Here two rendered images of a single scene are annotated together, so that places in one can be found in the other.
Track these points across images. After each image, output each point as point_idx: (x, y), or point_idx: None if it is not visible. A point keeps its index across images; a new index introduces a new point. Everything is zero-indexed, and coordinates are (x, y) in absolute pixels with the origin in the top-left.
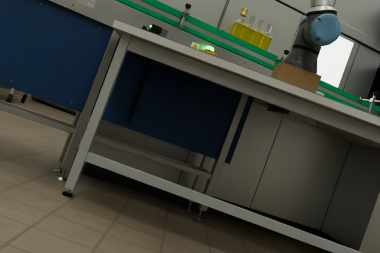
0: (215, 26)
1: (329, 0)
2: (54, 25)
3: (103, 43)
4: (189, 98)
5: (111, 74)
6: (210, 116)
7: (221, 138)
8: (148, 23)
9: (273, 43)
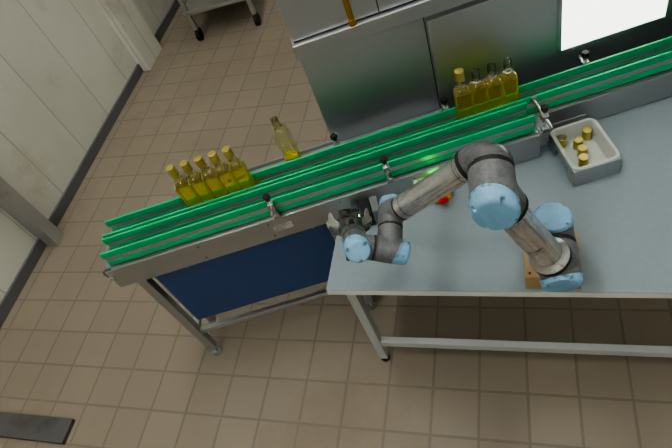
0: (431, 80)
1: (551, 260)
2: (274, 250)
3: (327, 233)
4: None
5: (357, 308)
6: None
7: None
8: (354, 200)
9: (527, 43)
